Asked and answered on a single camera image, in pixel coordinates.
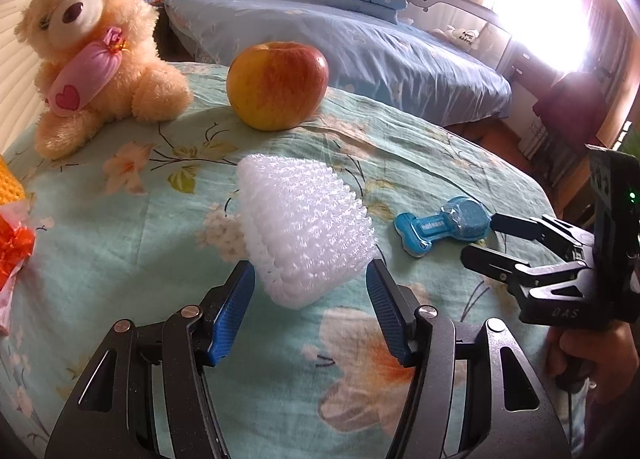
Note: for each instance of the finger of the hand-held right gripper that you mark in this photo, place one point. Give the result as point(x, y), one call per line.
point(492, 261)
point(525, 228)

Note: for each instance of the person's right hand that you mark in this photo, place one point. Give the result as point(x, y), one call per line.
point(605, 359)

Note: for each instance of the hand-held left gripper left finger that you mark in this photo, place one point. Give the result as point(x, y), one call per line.
point(230, 311)

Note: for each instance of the small white plush toy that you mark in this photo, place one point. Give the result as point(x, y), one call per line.
point(457, 36)

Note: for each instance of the white foam fruit net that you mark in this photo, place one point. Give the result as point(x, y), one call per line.
point(300, 229)

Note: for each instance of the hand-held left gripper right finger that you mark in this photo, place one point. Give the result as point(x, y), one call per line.
point(387, 311)

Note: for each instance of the red and yellow apple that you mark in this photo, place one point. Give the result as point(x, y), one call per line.
point(277, 86)

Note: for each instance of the dark red coat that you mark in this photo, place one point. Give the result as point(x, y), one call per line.
point(570, 104)

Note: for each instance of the bed with blue sheet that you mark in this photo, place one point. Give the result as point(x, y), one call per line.
point(390, 59)

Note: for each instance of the orange crinkled wrapper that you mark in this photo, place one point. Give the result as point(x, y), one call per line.
point(12, 249)

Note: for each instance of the cream teddy bear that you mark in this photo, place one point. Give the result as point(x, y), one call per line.
point(95, 39)

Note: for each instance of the green floral bedsheet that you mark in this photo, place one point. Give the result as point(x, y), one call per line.
point(150, 239)

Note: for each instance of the yellow knitted item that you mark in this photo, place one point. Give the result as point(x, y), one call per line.
point(9, 181)

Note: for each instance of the blue bone-shaped packet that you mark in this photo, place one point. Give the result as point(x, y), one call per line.
point(440, 224)

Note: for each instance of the white bed rail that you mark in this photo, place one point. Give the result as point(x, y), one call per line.
point(470, 14)

